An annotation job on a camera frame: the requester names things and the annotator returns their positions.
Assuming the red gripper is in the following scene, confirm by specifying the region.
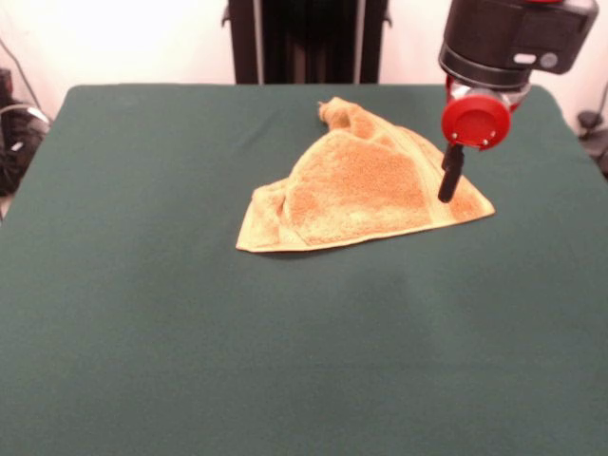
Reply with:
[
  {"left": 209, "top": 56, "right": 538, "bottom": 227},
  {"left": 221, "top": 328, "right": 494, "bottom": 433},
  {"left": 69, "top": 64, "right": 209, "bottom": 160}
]
[{"left": 437, "top": 78, "right": 526, "bottom": 204}]

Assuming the tan terry towel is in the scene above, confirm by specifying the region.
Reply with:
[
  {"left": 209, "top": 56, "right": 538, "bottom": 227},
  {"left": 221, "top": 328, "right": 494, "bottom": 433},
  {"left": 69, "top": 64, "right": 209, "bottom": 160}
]
[{"left": 236, "top": 96, "right": 497, "bottom": 254}]

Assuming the black floor device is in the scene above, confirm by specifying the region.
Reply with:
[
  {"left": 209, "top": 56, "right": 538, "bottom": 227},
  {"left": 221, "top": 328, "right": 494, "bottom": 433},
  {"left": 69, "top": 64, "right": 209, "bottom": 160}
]
[{"left": 577, "top": 109, "right": 608, "bottom": 180}]

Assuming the dark green table cloth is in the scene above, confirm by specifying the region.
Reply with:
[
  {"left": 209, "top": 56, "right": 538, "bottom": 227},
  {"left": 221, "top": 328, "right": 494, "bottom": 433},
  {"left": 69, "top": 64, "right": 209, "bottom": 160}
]
[{"left": 0, "top": 83, "right": 608, "bottom": 456}]

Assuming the black equipment pile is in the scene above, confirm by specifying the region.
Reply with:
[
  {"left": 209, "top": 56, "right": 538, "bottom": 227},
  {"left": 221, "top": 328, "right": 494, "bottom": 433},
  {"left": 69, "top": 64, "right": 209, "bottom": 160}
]
[{"left": 0, "top": 68, "right": 51, "bottom": 196}]

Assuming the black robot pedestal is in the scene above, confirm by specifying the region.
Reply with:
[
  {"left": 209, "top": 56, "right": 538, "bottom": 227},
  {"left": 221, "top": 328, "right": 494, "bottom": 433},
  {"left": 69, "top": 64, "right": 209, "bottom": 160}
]
[{"left": 221, "top": 0, "right": 393, "bottom": 86}]

